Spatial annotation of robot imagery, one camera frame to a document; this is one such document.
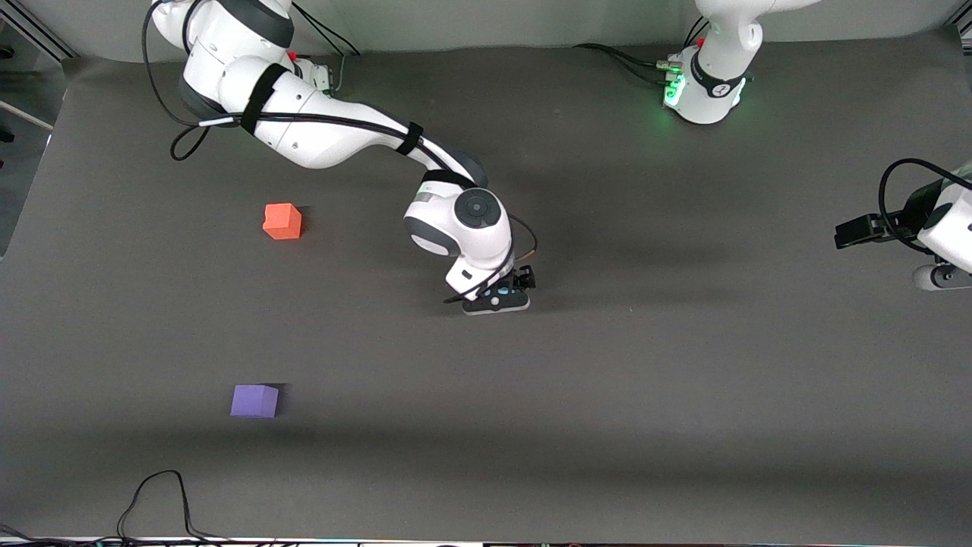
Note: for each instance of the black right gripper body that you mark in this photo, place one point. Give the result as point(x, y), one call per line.
point(524, 279)

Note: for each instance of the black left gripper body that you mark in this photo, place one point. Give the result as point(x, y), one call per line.
point(916, 206)

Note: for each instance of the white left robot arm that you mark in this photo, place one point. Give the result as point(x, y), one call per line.
point(714, 99)

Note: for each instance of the orange foam block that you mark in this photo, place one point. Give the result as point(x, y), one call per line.
point(282, 221)

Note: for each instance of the purple foam block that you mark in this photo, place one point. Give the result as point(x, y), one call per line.
point(254, 401)

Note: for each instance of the aluminium frame rail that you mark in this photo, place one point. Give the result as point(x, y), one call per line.
point(38, 30)
point(964, 30)

